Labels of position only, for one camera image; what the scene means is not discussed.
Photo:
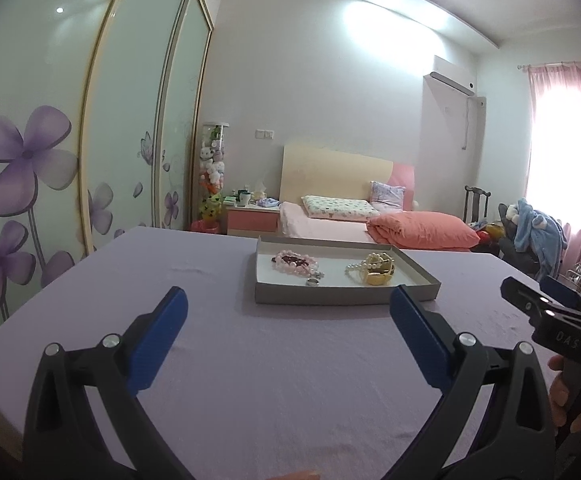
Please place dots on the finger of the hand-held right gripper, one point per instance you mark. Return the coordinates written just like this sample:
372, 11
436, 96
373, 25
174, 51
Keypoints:
522, 297
560, 291

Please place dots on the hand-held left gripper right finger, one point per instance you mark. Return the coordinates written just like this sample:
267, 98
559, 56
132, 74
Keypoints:
420, 340

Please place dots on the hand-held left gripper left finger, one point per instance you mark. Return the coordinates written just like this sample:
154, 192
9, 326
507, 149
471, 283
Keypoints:
160, 340

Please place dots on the yellow wristwatch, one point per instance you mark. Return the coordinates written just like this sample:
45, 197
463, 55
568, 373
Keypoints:
378, 278

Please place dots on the grey shallow tray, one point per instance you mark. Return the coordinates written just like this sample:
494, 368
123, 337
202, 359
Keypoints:
320, 295

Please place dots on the small silver earring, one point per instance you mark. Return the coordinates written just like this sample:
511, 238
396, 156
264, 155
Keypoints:
319, 274

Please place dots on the person's right hand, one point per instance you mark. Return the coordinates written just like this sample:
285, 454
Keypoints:
557, 391

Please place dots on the grey office chair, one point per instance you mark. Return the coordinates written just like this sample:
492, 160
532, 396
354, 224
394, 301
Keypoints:
507, 247

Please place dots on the blue plush robe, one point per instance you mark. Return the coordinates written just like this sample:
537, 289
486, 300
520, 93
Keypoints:
532, 225

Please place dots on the red yellow toys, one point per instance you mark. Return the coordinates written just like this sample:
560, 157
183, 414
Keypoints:
490, 232

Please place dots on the dark wooden chair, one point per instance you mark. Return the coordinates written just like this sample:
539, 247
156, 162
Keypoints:
470, 205

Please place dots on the pink pillow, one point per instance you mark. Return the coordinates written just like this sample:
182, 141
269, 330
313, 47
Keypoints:
420, 230

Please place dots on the purple tablecloth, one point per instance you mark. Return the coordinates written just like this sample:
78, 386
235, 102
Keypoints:
270, 385

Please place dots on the small white patterned pillow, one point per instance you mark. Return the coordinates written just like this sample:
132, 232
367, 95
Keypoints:
389, 195

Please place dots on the pink bed sheet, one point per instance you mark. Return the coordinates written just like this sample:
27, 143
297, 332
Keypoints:
320, 229

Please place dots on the pink white nightstand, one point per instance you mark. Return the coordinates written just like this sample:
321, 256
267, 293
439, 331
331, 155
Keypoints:
253, 220

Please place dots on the flat floral pillow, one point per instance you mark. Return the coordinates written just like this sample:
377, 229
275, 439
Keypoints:
335, 207

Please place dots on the small blue cloth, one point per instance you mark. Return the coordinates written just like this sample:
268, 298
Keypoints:
269, 203

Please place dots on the clear tube of plush toys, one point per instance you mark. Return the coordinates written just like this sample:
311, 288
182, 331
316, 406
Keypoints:
213, 170

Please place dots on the tissue box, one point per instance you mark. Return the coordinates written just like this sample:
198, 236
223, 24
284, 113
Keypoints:
260, 191

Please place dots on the beige pink bed headboard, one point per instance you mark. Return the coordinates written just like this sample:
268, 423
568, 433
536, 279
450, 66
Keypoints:
330, 170

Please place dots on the pink curtain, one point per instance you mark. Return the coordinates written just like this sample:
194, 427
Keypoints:
540, 90

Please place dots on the sliding wardrobe with flower print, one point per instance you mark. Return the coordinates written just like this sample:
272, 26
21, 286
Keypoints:
120, 110

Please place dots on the white air conditioner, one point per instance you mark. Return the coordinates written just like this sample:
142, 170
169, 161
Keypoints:
450, 72

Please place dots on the white wall outlet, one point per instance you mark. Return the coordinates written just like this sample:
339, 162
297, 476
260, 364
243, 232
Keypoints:
264, 134

